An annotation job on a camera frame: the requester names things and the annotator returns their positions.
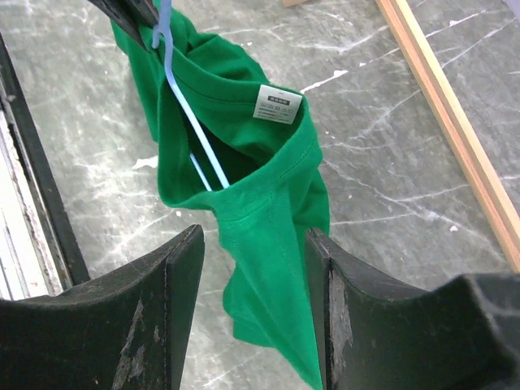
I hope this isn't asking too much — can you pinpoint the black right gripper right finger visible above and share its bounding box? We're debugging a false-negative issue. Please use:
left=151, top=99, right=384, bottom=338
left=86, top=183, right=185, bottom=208
left=305, top=229, right=519, bottom=390

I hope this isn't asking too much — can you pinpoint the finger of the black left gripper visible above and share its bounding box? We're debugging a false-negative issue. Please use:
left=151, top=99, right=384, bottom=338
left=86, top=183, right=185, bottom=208
left=89, top=0, right=158, bottom=50

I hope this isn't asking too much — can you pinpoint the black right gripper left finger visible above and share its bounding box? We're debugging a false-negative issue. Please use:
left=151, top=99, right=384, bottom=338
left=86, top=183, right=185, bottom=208
left=1, top=224, right=204, bottom=389

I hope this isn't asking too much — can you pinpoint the blue wire hanger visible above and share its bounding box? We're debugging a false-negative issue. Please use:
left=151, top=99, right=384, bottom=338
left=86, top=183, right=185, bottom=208
left=152, top=0, right=230, bottom=189

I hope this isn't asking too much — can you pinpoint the green t shirt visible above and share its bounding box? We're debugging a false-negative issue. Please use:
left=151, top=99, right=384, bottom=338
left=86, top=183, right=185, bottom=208
left=113, top=11, right=330, bottom=389

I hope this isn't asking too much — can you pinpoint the wooden clothes rack frame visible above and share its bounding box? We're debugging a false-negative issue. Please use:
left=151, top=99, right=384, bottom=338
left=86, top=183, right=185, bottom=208
left=281, top=0, right=520, bottom=274

